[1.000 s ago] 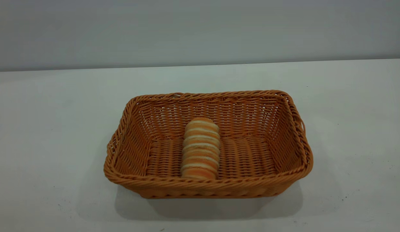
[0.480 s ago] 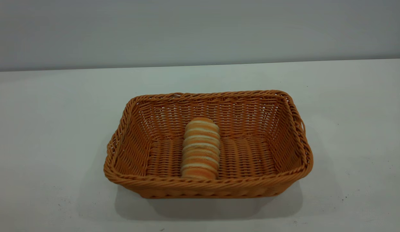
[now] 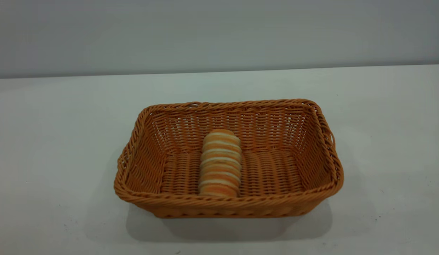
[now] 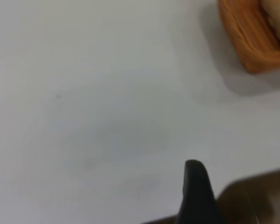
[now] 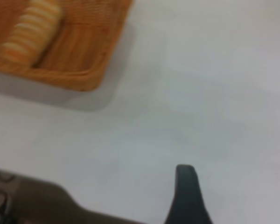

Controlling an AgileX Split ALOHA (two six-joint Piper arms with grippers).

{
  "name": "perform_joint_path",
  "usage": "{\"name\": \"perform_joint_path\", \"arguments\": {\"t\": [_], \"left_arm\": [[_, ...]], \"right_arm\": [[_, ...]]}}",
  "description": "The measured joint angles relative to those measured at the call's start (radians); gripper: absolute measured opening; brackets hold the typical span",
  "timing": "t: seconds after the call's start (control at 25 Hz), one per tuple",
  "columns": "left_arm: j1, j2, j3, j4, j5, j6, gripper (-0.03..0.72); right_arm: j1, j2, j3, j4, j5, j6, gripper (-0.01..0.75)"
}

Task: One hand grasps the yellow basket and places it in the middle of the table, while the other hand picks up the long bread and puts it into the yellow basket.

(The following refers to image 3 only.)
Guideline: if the striped spiral bread roll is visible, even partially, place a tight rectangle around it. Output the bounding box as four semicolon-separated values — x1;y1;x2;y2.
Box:
198;129;243;198

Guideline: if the orange woven wicker basket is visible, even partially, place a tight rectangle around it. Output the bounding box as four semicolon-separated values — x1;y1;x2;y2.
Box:
113;98;344;219

